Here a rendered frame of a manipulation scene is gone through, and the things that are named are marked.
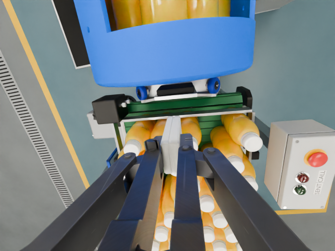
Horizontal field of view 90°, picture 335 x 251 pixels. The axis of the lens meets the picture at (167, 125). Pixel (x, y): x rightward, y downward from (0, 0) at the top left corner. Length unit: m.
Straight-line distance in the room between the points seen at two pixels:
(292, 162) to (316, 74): 1.35
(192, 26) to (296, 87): 1.54
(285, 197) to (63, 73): 1.71
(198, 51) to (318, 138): 0.33
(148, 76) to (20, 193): 2.73
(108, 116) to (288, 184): 0.49
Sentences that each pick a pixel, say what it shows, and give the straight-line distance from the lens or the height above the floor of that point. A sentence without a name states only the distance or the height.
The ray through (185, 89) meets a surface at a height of 1.05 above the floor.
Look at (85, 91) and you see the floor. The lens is 1.70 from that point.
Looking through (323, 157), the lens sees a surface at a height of 1.11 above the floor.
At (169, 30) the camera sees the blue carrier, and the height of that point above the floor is 1.23.
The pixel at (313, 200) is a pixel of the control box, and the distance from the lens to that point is 0.56.
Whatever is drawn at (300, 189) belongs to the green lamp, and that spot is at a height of 1.11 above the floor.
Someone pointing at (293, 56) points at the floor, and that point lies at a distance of 1.65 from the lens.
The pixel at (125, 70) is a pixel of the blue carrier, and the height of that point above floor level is 1.23.
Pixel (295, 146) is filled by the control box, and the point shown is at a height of 1.10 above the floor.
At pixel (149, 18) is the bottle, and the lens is 0.27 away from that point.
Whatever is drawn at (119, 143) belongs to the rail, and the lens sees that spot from 0.57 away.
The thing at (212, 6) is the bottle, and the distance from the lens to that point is 0.32.
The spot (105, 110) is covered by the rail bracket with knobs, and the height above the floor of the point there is 1.00.
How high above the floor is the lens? 1.44
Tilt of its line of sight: 68 degrees down
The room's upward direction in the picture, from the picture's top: 166 degrees counter-clockwise
